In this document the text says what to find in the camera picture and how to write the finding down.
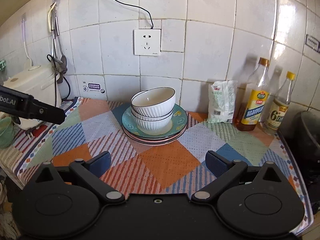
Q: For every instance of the white rice cooker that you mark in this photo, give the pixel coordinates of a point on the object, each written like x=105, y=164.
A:
x=40, y=82

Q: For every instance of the yellow label cooking wine bottle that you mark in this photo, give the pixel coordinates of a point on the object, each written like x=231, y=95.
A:
x=254, y=99

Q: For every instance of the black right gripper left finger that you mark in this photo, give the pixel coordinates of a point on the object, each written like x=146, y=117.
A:
x=64, y=200

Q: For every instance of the pink plate under teal plate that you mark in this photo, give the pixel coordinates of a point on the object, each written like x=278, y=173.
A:
x=154, y=141

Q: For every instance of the small white ribbed bowl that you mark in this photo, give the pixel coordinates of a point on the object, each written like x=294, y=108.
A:
x=153, y=101

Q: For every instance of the black wok with lid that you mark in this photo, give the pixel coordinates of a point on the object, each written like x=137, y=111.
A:
x=301, y=134

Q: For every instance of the teal fried egg plate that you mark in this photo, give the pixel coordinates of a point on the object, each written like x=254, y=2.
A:
x=167, y=126

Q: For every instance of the white wall socket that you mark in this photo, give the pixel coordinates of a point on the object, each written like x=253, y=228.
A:
x=147, y=42

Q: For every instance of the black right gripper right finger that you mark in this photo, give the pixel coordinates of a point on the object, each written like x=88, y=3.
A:
x=251, y=199

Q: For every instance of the hanging metal utensils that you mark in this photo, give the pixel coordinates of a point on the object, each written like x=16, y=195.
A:
x=56, y=50

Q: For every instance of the colourful patchwork table mat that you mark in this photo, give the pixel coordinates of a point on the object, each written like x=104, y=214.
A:
x=93, y=126

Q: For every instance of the white powder bag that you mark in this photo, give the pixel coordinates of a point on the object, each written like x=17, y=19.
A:
x=222, y=96

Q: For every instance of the green cup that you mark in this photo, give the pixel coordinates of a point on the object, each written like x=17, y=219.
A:
x=6, y=132

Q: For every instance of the large white bowl black rim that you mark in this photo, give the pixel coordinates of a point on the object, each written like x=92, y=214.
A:
x=153, y=124

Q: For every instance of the white vinegar bottle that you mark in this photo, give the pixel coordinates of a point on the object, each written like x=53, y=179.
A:
x=279, y=105

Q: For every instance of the wall sticker label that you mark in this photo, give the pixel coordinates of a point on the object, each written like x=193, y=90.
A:
x=92, y=87

